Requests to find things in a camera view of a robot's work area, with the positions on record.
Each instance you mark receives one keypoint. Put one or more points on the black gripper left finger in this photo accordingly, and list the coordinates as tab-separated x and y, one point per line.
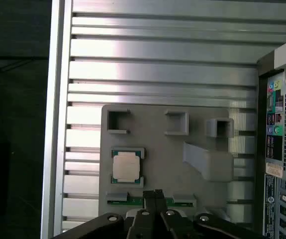
142	224

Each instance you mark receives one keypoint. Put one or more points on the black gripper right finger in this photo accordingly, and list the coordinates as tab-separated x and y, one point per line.
167	224

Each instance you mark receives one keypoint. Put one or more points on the CPU with silver top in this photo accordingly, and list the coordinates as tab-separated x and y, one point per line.
126	166

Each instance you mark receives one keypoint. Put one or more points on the green RAM stick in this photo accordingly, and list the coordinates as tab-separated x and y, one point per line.
136	201

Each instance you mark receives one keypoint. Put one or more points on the grey plastic parts rack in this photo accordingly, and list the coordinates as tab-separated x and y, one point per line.
162	154

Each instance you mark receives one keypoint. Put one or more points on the pale paper sticker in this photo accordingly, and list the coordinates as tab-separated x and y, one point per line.
274	169

